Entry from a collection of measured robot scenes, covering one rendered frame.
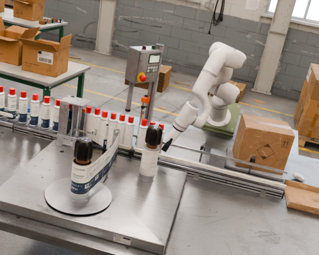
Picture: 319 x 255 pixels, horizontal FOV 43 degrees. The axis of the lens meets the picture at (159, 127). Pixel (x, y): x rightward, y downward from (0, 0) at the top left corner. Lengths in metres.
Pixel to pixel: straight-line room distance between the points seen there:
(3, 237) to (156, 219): 1.20
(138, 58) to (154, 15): 5.69
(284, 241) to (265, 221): 0.15
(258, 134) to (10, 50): 2.56
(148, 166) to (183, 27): 5.87
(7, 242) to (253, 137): 1.62
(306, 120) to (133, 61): 3.59
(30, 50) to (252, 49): 4.66
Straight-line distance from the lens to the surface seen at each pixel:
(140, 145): 2.39
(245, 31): 7.59
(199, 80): 2.26
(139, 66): 2.26
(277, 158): 2.58
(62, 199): 1.90
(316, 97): 5.44
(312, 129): 5.56
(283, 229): 2.16
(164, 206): 1.97
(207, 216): 2.06
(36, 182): 2.04
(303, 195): 2.53
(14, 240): 2.74
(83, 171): 1.83
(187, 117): 2.24
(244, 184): 2.37
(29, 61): 3.96
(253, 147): 2.53
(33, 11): 6.38
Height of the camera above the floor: 1.96
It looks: 23 degrees down
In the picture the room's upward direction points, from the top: 10 degrees clockwise
